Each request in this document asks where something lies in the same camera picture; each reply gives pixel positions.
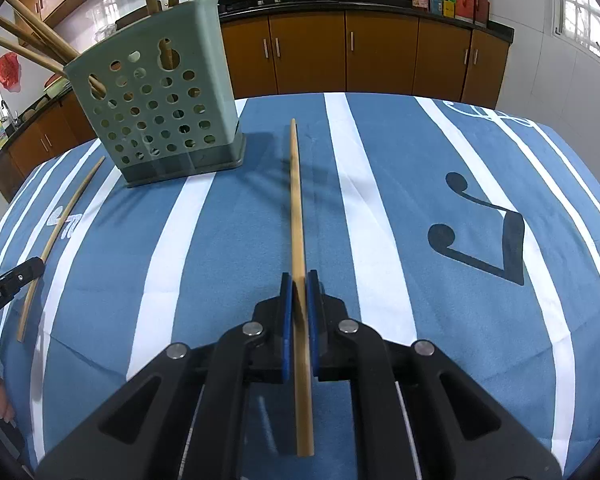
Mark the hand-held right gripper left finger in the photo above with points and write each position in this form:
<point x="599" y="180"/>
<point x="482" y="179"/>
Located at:
<point x="286" y="330"/>

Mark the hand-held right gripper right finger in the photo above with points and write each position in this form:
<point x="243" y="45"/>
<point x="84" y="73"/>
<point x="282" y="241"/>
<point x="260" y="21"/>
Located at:
<point x="314" y="330"/>

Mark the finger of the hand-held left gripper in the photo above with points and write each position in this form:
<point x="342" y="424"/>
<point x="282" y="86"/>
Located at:
<point x="15" y="282"/>

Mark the green perforated utensil holder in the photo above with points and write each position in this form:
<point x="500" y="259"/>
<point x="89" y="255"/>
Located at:
<point x="202" y="35"/>

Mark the brown side base cabinets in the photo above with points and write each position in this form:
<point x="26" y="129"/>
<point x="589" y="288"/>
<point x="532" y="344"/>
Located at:
<point x="35" y="140"/>

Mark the blue white striped tablecloth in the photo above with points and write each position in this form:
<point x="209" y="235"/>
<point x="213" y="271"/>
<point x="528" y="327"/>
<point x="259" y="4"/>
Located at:
<point x="405" y="210"/>

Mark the green bowl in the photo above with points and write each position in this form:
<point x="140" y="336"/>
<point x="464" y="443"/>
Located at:
<point x="56" y="87"/>

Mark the brown kitchen base cabinets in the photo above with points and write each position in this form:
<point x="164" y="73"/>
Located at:
<point x="380" y="50"/>

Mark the red gift boxes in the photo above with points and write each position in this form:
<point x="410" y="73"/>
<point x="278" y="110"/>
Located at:
<point x="472" y="0"/>

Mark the red wall decoration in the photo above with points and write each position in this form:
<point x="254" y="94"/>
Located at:
<point x="7" y="72"/>

